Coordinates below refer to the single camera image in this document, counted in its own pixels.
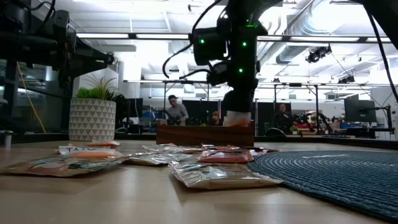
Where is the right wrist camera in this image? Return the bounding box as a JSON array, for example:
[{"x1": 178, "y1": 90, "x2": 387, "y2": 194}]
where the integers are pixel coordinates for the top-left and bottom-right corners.
[{"x1": 192, "y1": 27, "x2": 228, "y2": 67}]

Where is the black computer monitor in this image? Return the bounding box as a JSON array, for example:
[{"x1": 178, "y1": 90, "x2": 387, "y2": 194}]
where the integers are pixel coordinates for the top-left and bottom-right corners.
[{"x1": 344, "y1": 98, "x2": 377, "y2": 124}]

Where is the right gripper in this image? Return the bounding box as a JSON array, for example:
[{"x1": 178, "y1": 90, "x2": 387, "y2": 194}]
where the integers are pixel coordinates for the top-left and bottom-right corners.
[{"x1": 207, "y1": 60, "x2": 261, "y2": 126}]

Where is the long fluorescent light strip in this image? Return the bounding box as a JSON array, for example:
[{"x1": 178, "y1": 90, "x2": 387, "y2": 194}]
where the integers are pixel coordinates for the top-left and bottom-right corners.
[
  {"x1": 76, "y1": 32, "x2": 190, "y2": 40},
  {"x1": 257, "y1": 35, "x2": 392, "y2": 44}
]

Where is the clear tea packet dark label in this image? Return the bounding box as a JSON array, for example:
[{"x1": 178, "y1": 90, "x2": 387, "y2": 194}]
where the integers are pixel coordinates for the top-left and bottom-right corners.
[
  {"x1": 123, "y1": 152, "x2": 195, "y2": 166},
  {"x1": 169, "y1": 161, "x2": 283, "y2": 190}
]

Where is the brown packet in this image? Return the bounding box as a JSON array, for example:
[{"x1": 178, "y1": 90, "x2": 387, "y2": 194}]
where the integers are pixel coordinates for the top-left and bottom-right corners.
[{"x1": 1, "y1": 154, "x2": 130, "y2": 178}]

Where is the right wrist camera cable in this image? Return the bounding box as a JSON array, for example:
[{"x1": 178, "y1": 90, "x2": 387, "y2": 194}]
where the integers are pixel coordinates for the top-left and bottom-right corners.
[{"x1": 162, "y1": 0, "x2": 231, "y2": 80}]

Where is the silver ventilation duct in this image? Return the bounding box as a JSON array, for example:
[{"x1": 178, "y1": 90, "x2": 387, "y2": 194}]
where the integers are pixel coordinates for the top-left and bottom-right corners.
[{"x1": 275, "y1": 0, "x2": 336, "y2": 65}]

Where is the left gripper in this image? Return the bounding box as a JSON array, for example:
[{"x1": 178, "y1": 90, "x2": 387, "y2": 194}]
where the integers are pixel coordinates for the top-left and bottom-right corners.
[{"x1": 52, "y1": 30, "x2": 114, "y2": 91}]

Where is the small white post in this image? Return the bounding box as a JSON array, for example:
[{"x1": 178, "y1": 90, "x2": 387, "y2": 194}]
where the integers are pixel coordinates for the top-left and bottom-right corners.
[{"x1": 0, "y1": 129, "x2": 15, "y2": 149}]

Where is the wooden three-compartment tray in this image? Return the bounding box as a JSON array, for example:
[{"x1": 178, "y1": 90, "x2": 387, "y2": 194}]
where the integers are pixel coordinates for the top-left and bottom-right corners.
[{"x1": 156, "y1": 119, "x2": 256, "y2": 147}]

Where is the red tea packet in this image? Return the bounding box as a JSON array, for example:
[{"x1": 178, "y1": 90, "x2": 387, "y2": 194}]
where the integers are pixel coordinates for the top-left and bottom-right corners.
[
  {"x1": 197, "y1": 151, "x2": 255, "y2": 164},
  {"x1": 201, "y1": 143, "x2": 270, "y2": 154}
]

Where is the round dark blue placemat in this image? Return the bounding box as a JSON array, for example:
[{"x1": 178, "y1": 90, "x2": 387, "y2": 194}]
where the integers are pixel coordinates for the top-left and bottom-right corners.
[{"x1": 247, "y1": 150, "x2": 398, "y2": 222}]

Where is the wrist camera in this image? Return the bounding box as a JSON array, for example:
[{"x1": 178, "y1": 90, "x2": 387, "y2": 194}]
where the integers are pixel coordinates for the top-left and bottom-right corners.
[
  {"x1": 192, "y1": 27, "x2": 228, "y2": 67},
  {"x1": 52, "y1": 9, "x2": 70, "y2": 34}
]

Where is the succulent in white patterned pot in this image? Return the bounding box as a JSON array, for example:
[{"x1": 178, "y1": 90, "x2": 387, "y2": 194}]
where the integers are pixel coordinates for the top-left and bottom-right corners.
[{"x1": 68, "y1": 73, "x2": 125, "y2": 142}]

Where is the black partition panel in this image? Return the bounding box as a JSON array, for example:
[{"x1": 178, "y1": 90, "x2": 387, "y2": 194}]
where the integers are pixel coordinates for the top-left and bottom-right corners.
[
  {"x1": 256, "y1": 101, "x2": 277, "y2": 136},
  {"x1": 182, "y1": 99, "x2": 220, "y2": 125}
]

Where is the yellow cord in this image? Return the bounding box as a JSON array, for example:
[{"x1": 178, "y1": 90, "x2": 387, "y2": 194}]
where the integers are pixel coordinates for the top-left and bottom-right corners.
[{"x1": 16, "y1": 61, "x2": 47, "y2": 134}]

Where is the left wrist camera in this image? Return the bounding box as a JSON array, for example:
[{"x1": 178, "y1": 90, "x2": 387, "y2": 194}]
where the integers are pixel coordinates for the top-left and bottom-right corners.
[{"x1": 52, "y1": 9, "x2": 70, "y2": 34}]

